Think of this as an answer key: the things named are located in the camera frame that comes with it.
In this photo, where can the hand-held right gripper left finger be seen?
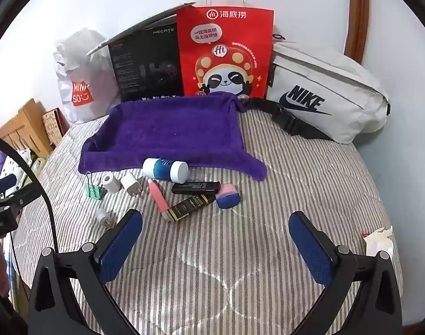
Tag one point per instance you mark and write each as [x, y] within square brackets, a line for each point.
[119, 247]

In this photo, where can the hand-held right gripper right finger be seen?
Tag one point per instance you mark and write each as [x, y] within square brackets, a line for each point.
[310, 251]

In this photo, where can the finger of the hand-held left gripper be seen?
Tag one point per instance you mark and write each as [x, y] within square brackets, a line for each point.
[23, 197]
[4, 182]

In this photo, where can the small round white plug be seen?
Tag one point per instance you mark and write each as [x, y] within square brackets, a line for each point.
[102, 216]

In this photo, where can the green binder clip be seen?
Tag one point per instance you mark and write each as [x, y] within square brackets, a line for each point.
[93, 192]

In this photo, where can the pink pen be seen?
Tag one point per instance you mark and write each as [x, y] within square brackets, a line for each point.
[158, 199]

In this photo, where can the white tape roll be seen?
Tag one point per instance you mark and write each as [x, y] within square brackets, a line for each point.
[110, 183]

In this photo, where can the white square charger plug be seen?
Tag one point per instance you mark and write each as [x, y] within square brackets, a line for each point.
[129, 183]

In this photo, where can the black and gold box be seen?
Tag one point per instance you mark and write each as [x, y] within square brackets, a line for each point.
[191, 207]

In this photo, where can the white and blue bottle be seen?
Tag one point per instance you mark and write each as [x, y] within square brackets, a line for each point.
[165, 169]

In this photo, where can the black case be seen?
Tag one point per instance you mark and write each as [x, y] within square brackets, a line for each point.
[195, 187]

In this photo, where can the pink and blue sponge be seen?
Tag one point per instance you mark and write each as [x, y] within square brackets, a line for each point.
[228, 197]

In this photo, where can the clear plastic box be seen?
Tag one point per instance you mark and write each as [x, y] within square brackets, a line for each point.
[197, 179]

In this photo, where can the white patterned cloth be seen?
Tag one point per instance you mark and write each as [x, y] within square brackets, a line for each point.
[20, 162]

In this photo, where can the wooden headboard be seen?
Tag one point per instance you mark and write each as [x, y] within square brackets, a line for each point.
[27, 125]

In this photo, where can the white tissue packet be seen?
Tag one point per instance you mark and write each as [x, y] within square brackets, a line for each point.
[378, 242]

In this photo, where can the striped grey bed sheet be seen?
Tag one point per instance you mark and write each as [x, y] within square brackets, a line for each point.
[216, 251]

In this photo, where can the purple towel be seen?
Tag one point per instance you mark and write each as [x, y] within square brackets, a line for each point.
[170, 129]

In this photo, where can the white plastic bag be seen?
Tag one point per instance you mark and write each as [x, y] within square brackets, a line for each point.
[83, 73]

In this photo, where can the white waist bag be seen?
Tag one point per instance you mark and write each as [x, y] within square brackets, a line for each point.
[320, 76]

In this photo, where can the black headset box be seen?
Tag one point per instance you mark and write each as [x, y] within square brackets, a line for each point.
[146, 66]

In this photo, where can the red paper bag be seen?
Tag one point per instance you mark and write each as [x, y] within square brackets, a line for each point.
[226, 42]

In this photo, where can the wooden door frame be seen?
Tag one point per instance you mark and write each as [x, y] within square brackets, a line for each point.
[359, 14]

